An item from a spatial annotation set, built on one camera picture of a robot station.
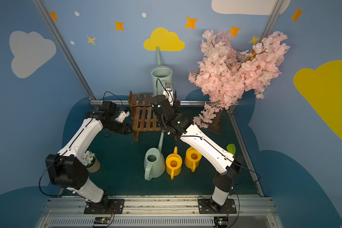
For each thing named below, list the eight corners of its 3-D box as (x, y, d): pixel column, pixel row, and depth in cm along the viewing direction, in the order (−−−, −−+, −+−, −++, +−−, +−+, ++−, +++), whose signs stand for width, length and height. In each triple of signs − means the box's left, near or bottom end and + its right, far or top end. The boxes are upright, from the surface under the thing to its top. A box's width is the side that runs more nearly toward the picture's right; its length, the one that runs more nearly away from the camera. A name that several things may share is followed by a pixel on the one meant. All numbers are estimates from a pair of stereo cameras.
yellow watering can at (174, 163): (160, 170, 89) (159, 163, 80) (175, 155, 95) (175, 147, 86) (172, 181, 84) (173, 175, 76) (187, 164, 91) (188, 157, 82)
